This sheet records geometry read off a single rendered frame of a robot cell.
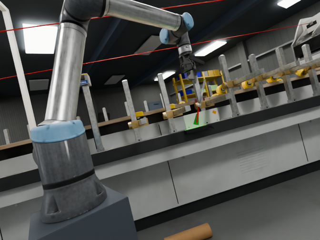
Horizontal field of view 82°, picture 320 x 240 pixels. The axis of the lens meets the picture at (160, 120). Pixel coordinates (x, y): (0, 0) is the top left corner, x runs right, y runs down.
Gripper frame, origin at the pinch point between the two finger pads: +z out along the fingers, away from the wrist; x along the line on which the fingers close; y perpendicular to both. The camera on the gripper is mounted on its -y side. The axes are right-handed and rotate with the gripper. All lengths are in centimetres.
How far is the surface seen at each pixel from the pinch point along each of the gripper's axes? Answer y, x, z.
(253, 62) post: -52, -6, -6
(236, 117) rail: -25.2, -3.8, 31.2
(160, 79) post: 22.8, -6.1, -7.7
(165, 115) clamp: 25.5, -4.8, 17.6
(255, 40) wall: -531, -555, -214
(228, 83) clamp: -26.9, -5.3, 5.6
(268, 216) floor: -25, 6, 101
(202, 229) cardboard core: 22, 5, 94
